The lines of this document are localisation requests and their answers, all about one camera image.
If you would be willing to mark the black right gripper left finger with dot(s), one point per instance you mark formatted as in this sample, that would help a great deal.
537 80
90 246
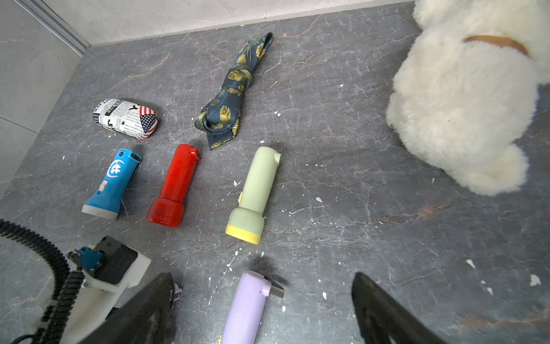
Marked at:
143 319

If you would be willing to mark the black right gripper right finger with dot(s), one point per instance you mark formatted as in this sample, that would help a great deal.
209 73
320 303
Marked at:
382 319

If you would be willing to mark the purple flashlight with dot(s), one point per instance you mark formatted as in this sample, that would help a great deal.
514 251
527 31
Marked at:
176 293
246 310

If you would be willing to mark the red flashlight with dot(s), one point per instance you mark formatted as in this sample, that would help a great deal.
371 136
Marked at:
168 209

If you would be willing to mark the blue flashlight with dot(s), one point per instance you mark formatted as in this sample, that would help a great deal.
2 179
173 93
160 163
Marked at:
106 201

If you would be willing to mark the green flashlight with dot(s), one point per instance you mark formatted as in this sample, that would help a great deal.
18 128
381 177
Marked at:
246 222

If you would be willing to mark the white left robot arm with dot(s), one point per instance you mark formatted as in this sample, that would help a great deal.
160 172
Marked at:
38 287

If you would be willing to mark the dark floral bow tie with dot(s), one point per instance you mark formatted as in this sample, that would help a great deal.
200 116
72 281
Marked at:
219 118

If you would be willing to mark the white plush toy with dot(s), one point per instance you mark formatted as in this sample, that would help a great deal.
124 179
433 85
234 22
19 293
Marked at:
468 89

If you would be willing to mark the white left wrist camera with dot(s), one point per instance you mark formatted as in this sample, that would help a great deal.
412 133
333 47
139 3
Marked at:
109 267

